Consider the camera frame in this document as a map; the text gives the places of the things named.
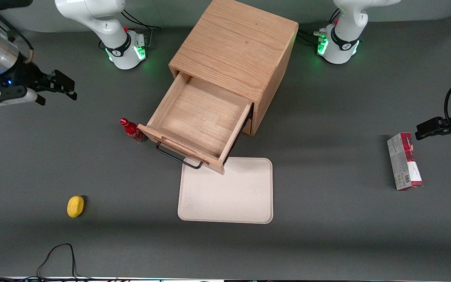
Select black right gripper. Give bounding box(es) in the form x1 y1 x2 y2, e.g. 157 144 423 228
0 58 78 107

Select black metal drawer handle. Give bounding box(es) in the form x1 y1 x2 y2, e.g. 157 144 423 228
155 141 204 170

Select wooden drawer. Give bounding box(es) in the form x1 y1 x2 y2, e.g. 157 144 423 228
239 114 254 136
137 72 254 175

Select wooden drawer cabinet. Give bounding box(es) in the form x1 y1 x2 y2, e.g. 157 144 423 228
168 0 299 137

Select grey and red carton box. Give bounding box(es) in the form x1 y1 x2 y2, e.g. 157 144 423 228
387 132 424 192

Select red soda bottle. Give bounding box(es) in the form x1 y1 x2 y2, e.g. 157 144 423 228
119 117 148 144

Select yellow lemon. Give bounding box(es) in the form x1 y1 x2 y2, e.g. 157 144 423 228
67 195 85 218

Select beige rectangular tray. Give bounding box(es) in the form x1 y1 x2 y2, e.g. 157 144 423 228
177 157 274 224

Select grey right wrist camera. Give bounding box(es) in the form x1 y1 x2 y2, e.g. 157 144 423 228
0 88 38 110

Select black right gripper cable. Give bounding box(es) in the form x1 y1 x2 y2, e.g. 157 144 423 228
0 11 35 65

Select black right arm base cables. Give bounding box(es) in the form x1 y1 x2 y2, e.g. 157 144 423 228
99 8 162 51

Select black arm base cables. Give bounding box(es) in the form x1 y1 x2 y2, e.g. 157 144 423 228
99 8 162 51
298 8 341 47

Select black left arm base cables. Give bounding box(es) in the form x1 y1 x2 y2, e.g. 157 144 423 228
298 8 341 47

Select black looped floor cable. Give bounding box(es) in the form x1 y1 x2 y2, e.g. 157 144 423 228
36 243 93 281

